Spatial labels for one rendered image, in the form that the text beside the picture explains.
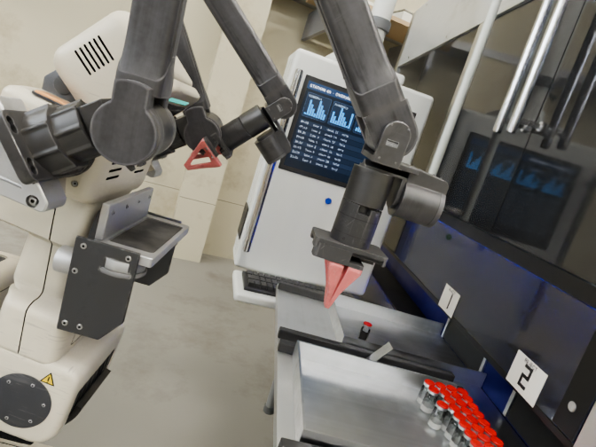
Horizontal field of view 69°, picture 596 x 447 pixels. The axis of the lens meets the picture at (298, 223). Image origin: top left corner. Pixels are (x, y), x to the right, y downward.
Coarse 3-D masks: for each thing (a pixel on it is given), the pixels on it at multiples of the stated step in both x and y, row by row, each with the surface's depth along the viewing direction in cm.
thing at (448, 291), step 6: (444, 288) 111; (450, 288) 108; (444, 294) 110; (450, 294) 107; (456, 294) 104; (444, 300) 109; (456, 300) 103; (444, 306) 108; (450, 306) 105; (450, 312) 105
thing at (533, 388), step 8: (520, 352) 77; (520, 360) 76; (528, 360) 74; (512, 368) 78; (520, 368) 76; (536, 368) 72; (512, 376) 77; (536, 376) 71; (544, 376) 70; (512, 384) 76; (528, 384) 73; (536, 384) 71; (520, 392) 74; (528, 392) 72; (536, 392) 70; (528, 400) 72; (536, 400) 70
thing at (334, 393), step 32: (320, 352) 85; (320, 384) 78; (352, 384) 82; (384, 384) 85; (416, 384) 87; (448, 384) 88; (320, 416) 69; (352, 416) 72; (384, 416) 74; (416, 416) 78
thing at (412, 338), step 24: (336, 312) 106; (360, 312) 120; (384, 312) 121; (336, 336) 99; (384, 336) 109; (408, 336) 114; (432, 336) 119; (408, 360) 96; (432, 360) 96; (456, 360) 108; (480, 384) 98
